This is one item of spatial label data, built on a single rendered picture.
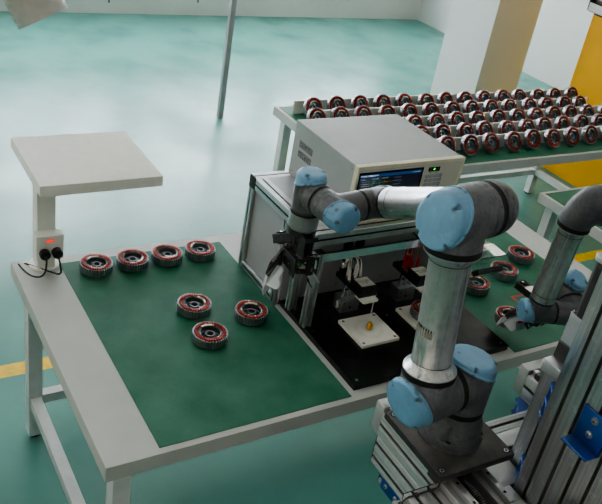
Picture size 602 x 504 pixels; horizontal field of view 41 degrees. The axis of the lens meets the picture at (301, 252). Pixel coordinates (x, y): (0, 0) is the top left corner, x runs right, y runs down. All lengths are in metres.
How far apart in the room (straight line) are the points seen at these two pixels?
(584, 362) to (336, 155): 1.13
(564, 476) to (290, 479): 1.51
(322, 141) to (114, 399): 1.04
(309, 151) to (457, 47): 4.08
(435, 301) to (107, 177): 1.19
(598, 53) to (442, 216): 4.92
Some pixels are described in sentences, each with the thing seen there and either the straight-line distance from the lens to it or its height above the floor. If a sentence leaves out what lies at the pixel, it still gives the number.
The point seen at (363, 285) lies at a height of 0.92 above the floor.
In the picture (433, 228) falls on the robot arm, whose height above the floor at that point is 1.61.
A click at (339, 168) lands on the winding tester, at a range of 2.55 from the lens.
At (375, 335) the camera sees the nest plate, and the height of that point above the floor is 0.78.
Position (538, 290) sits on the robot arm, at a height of 1.10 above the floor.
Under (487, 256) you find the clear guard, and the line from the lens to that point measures 2.70.
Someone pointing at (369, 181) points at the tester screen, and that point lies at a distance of 2.51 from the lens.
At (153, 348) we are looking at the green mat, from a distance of 2.50.
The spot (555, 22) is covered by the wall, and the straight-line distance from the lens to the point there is 9.13.
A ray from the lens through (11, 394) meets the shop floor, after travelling 3.49.
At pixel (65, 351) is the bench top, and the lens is 2.48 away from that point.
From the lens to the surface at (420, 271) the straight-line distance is 2.79.
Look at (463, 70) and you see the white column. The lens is 6.62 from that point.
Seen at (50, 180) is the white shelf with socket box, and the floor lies 1.20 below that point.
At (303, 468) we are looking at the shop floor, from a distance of 3.25.
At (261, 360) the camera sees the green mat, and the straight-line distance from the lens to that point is 2.50.
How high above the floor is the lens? 2.28
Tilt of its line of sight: 30 degrees down
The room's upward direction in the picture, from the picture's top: 11 degrees clockwise
